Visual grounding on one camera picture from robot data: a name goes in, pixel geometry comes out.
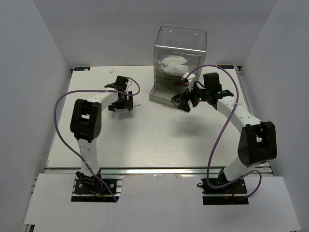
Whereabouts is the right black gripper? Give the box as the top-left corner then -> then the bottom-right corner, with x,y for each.
177,80 -> 210,113

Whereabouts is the white cotton pad packet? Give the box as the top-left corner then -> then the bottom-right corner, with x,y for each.
161,65 -> 189,76
158,55 -> 188,66

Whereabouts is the clear acrylic drawer organizer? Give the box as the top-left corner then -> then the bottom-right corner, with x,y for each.
149,25 -> 207,107

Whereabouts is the black gold compact case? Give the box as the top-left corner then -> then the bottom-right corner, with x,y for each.
171,94 -> 182,107

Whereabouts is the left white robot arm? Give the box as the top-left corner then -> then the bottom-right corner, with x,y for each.
70,76 -> 133,193

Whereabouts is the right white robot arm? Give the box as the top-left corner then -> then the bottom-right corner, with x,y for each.
178,72 -> 277,193

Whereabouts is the blue label sticker right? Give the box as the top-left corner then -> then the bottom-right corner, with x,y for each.
219,65 -> 234,69

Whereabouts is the blue label sticker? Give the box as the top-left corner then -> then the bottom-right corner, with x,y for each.
73,67 -> 90,72
219,65 -> 234,69

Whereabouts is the blue label sticker left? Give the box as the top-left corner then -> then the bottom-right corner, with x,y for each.
73,67 -> 90,72

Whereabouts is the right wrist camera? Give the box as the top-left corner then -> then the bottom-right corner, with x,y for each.
182,72 -> 196,92

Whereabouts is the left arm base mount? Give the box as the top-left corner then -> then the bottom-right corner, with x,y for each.
71,177 -> 122,203

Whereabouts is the aluminium table rail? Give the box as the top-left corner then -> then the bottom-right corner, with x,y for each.
44,166 -> 273,176

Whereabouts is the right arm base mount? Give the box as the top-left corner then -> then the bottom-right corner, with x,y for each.
197,178 -> 249,205

